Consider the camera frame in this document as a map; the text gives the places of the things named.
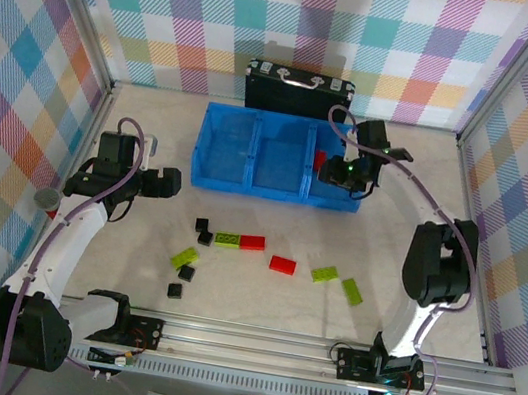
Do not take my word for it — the blue three-compartment plastic bin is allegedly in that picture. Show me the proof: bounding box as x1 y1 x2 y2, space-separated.
188 99 376 216

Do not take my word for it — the dark lime green lego brick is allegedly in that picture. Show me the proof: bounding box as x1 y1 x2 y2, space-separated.
213 230 242 250

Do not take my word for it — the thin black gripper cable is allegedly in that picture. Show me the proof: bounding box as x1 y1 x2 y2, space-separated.
349 161 384 205
107 194 136 226

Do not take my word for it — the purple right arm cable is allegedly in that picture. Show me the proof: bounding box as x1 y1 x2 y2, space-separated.
281 102 504 395

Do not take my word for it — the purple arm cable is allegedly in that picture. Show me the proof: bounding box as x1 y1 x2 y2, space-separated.
0 102 156 395
281 102 504 395

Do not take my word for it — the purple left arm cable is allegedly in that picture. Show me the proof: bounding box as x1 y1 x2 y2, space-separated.
0 102 156 395

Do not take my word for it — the aluminium side rail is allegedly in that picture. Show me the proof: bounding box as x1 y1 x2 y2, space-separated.
61 77 121 192

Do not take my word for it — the black case with silver handle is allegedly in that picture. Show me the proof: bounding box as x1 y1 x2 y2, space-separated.
240 56 358 127

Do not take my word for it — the aluminium frame post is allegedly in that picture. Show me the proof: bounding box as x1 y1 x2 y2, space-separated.
20 0 131 92
454 0 528 157

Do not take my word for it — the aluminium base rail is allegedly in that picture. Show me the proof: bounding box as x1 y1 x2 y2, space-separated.
52 292 520 395

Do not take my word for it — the gray slotted cable duct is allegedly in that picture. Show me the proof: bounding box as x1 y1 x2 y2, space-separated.
63 344 369 395

